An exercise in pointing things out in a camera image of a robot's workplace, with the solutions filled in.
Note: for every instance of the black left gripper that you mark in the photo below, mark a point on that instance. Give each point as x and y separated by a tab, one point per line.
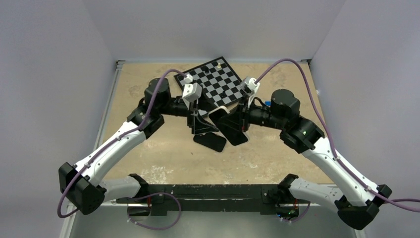
197	126

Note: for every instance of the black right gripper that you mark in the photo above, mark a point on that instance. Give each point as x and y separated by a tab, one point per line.
245	112

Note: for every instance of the phone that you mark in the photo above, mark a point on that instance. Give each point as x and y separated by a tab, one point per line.
229	125

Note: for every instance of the black phone case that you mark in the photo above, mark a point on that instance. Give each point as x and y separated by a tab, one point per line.
211	140

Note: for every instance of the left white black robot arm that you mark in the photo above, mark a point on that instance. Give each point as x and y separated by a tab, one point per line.
82	183

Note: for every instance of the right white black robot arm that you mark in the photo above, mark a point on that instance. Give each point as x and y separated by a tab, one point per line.
354	198

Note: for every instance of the black white chessboard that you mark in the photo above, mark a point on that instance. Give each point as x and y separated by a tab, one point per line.
218	80

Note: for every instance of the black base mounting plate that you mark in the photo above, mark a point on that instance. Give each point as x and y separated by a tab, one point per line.
265	199

